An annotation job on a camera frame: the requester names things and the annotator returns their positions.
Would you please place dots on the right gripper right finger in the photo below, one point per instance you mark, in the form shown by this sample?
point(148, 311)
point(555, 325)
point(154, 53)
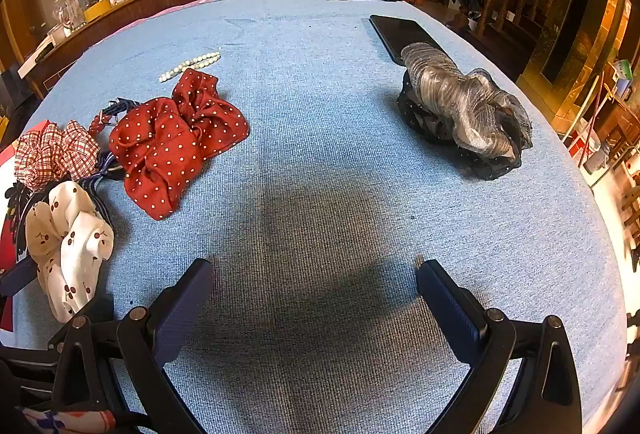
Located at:
point(544, 397)

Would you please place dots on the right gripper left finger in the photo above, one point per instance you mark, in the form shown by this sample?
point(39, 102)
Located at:
point(118, 365)

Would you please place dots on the white cherry print scrunchie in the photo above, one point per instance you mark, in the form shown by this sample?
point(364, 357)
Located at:
point(68, 240)

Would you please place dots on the red plaid scrunchie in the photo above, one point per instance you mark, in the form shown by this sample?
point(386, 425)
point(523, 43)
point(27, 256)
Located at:
point(49, 154)

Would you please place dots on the red polka dot scrunchie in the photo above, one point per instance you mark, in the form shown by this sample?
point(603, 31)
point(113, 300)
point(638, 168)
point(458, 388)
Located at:
point(162, 145)

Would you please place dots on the grey metallic scrunchie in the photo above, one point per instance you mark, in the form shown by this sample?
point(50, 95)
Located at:
point(445, 106)

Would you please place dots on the red white tray box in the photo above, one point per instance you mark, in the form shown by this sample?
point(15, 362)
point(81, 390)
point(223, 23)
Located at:
point(8, 255)

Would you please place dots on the wooden counter ledge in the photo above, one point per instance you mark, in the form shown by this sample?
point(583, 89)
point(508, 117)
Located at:
point(42, 70)

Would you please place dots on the black smartphone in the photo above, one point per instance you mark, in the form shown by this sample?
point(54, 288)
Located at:
point(397, 33)

